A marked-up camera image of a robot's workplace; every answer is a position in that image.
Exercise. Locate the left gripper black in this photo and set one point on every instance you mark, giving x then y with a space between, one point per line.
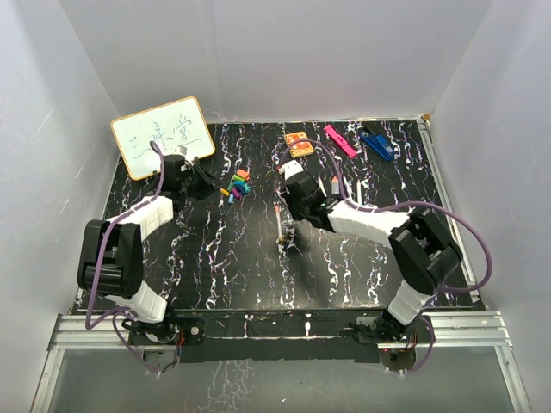
208 181

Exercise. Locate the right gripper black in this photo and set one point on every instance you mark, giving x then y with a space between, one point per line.
288 199

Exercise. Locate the orange highlighter marker body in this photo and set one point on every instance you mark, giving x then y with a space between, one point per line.
335 186

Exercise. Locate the orange highlighter cap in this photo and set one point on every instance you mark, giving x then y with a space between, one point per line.
244 174

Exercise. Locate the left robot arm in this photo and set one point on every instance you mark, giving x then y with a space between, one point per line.
111 259

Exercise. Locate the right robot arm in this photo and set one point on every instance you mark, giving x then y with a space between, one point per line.
423 248

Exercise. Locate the pink cap white marker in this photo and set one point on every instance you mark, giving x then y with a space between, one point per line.
280 237

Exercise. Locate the orange spiral notebook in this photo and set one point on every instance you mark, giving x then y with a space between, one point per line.
298 145

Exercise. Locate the small whiteboard with writing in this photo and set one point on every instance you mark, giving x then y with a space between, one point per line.
169 125

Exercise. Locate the pink utility knife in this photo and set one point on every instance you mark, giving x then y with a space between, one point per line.
340 141

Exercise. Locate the blue stapler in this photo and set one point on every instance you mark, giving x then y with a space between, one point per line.
377 143

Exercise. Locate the black mounting base bar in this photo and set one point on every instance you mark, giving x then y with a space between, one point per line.
290 335

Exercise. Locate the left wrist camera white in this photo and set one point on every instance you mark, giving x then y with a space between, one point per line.
182 149

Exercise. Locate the aluminium frame rail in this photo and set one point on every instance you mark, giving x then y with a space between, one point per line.
451 330

